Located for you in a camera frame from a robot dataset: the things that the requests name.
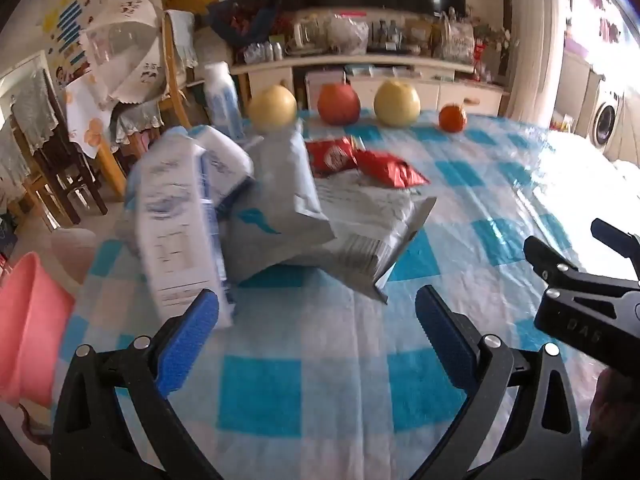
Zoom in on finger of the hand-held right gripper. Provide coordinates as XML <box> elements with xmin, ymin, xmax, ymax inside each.
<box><xmin>591</xmin><ymin>218</ymin><xmax>640</xmax><ymax>261</ymax></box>
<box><xmin>524</xmin><ymin>236</ymin><xmax>581</xmax><ymax>286</ymax></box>

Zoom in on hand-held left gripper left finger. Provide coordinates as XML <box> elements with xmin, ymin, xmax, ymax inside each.
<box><xmin>50</xmin><ymin>288</ymin><xmax>223</xmax><ymax>480</ymax></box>

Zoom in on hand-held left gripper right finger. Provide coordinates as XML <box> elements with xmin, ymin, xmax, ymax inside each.
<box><xmin>415</xmin><ymin>285</ymin><xmax>583</xmax><ymax>480</ymax></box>

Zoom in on white blue-print package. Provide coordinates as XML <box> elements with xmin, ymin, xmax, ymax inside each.
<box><xmin>131</xmin><ymin>132</ymin><xmax>237</xmax><ymax>330</ymax></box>

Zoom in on pink plastic basin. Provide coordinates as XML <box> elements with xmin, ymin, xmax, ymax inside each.
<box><xmin>0</xmin><ymin>252</ymin><xmax>77</xmax><ymax>409</ymax></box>

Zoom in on person's right hand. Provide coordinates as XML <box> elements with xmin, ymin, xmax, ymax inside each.
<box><xmin>592</xmin><ymin>367</ymin><xmax>640</xmax><ymax>466</ymax></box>

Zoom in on white washing machine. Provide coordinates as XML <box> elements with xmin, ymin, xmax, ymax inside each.
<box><xmin>582</xmin><ymin>72</ymin><xmax>628</xmax><ymax>150</ymax></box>

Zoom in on blue white checked tablecloth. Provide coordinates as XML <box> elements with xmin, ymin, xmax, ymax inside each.
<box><xmin>50</xmin><ymin>110</ymin><xmax>640</xmax><ymax>480</ymax></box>

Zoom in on grey mailer bag blue logo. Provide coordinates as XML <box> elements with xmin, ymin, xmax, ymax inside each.
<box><xmin>227</xmin><ymin>130</ymin><xmax>337</xmax><ymax>288</ymax></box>

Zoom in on orange tangerine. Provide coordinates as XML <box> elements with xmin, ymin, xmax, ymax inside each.
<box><xmin>439</xmin><ymin>104</ymin><xmax>467</xmax><ymax>133</ymax></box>

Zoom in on white blue soft pack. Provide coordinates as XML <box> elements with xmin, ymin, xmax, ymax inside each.
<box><xmin>192</xmin><ymin>125</ymin><xmax>257</xmax><ymax>213</ymax></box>

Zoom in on dark wooden chair grey cover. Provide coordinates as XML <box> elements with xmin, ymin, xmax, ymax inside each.
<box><xmin>10</xmin><ymin>67</ymin><xmax>108</xmax><ymax>226</ymax></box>

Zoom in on yellow pear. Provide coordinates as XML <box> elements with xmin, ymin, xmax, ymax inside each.
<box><xmin>374</xmin><ymin>80</ymin><xmax>421</xmax><ymax>127</ymax></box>

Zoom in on white covered standing air conditioner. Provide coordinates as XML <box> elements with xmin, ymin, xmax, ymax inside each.
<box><xmin>500</xmin><ymin>0</ymin><xmax>576</xmax><ymax>111</ymax></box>

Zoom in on white bottle blue label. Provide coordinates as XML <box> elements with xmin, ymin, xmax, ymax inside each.
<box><xmin>204</xmin><ymin>61</ymin><xmax>247</xmax><ymax>142</ymax></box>

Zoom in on yellow apple left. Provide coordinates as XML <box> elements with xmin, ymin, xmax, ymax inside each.
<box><xmin>248</xmin><ymin>85</ymin><xmax>297</xmax><ymax>131</ymax></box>

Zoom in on clear wrapped gift basket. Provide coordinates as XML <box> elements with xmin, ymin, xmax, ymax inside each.
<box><xmin>435</xmin><ymin>10</ymin><xmax>476</xmax><ymax>61</ymax></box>

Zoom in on red apple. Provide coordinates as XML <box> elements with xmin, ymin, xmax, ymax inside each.
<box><xmin>317</xmin><ymin>83</ymin><xmax>361</xmax><ymax>126</ymax></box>

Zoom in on white television cabinet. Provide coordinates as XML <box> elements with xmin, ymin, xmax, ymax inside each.
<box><xmin>231</xmin><ymin>7</ymin><xmax>506</xmax><ymax>117</ymax></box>

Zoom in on dark bottles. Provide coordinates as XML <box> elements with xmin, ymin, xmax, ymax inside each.
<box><xmin>371</xmin><ymin>19</ymin><xmax>405</xmax><ymax>46</ymax></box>

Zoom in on white patterned sack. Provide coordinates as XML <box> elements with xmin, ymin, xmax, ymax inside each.
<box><xmin>192</xmin><ymin>25</ymin><xmax>237</xmax><ymax>68</ymax></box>

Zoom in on group of small bottles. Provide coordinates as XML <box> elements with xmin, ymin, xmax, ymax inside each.
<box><xmin>244</xmin><ymin>41</ymin><xmax>285</xmax><ymax>64</ymax></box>

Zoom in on clear plastic bag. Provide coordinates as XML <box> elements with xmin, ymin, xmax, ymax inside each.
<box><xmin>327</xmin><ymin>14</ymin><xmax>370</xmax><ymax>56</ymax></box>

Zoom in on white mesh food cover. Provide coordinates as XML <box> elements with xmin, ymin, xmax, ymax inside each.
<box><xmin>85</xmin><ymin>0</ymin><xmax>171</xmax><ymax>105</ymax></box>

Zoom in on dark blue flower bouquet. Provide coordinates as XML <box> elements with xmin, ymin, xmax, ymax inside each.
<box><xmin>206</xmin><ymin>0</ymin><xmax>282</xmax><ymax>45</ymax></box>

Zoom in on glass jar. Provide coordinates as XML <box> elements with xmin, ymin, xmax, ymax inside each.
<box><xmin>294</xmin><ymin>17</ymin><xmax>326</xmax><ymax>52</ymax></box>

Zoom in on blue yellow wall stickers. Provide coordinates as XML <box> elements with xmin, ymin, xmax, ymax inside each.
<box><xmin>42</xmin><ymin>0</ymin><xmax>126</xmax><ymax>61</ymax></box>

